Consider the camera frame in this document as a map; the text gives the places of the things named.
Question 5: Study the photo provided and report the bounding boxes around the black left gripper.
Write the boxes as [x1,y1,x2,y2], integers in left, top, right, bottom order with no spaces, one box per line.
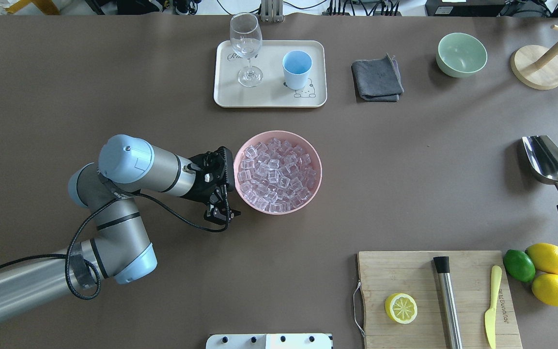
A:
[186,146,241,225]

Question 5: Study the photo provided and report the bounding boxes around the metal ice scoop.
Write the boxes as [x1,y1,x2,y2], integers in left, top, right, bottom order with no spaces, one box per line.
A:
[521,135,558,190]

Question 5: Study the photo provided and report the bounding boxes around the pink bowl of ice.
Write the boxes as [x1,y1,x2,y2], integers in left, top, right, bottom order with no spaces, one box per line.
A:
[234,130,323,215]

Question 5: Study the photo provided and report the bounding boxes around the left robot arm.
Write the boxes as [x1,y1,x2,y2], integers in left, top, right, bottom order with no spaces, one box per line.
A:
[0,134,240,323]

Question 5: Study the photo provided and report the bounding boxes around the blue cup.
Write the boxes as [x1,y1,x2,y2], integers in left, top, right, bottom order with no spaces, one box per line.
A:
[282,50,313,90]

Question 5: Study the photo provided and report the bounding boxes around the yellow lemon upper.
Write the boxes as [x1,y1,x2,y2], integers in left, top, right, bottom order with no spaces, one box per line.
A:
[525,242,558,274]

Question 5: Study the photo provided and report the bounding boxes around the yellow lemon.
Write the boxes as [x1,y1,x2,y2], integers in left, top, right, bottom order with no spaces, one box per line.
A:
[531,273,558,307]
[525,242,558,274]

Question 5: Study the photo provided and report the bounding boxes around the green lime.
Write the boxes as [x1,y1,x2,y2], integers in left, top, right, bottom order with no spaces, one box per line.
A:
[503,249,536,283]

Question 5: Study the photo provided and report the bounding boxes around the yellow lemon lower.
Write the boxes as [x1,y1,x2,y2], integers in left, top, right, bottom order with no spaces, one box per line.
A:
[531,273,558,307]

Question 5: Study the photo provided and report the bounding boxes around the cream serving tray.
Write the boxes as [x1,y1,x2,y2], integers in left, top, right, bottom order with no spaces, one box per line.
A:
[213,40,327,108]

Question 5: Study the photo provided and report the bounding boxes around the yellow plastic knife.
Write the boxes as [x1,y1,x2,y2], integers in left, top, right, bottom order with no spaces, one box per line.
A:
[483,265,502,349]

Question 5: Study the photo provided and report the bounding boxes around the wooden mug tree stand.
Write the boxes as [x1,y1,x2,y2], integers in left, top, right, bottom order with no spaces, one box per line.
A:
[510,24,558,91]

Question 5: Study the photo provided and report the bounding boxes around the bamboo cutting board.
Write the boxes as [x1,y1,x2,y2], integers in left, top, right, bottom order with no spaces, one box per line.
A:
[358,251,503,349]

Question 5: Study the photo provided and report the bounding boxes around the steel muddler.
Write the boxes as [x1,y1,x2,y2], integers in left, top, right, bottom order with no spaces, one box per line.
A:
[433,256,463,349]

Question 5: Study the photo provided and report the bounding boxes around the clear wine glass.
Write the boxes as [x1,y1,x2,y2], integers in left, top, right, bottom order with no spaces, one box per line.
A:
[230,13,263,88]

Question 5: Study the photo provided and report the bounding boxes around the green bowl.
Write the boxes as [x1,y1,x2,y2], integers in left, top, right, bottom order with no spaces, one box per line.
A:
[436,32,488,78]

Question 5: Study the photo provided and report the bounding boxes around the halved lemon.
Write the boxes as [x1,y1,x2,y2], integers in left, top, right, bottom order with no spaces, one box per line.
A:
[385,292,418,324]

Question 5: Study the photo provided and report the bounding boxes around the grey folded cloth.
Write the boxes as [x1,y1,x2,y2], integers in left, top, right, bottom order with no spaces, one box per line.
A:
[351,54,404,102]

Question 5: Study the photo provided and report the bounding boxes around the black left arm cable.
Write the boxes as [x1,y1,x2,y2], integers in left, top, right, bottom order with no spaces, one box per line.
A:
[0,187,231,300]

